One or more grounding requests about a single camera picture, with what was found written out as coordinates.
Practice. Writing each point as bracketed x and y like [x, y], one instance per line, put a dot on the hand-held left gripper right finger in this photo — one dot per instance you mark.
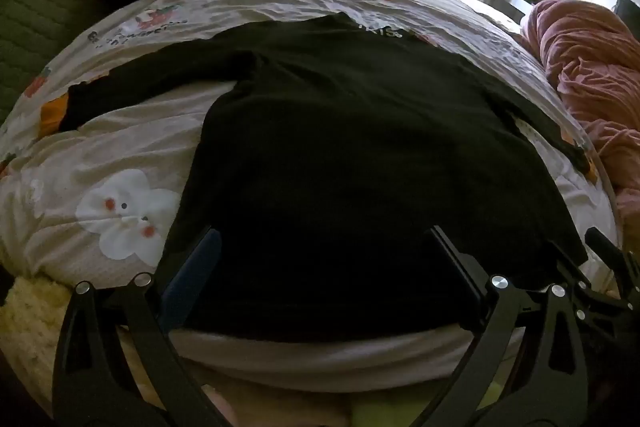
[452, 267]

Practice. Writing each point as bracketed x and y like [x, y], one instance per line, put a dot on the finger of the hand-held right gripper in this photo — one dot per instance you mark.
[570, 264]
[612, 257]

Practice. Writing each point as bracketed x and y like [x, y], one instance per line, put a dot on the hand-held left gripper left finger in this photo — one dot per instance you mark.
[192, 277]

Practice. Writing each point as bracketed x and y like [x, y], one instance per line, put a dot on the black long-sleeved shirt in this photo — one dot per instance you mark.
[350, 132]

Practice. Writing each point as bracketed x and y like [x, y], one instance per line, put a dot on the printed white bed sheet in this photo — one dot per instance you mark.
[150, 157]

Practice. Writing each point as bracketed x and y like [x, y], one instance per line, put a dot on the cream fluffy blanket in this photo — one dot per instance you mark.
[25, 322]

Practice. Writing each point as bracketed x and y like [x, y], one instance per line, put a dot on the pink blanket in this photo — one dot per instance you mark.
[590, 72]

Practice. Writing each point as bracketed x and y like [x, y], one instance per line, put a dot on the dark screen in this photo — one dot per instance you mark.
[627, 9]

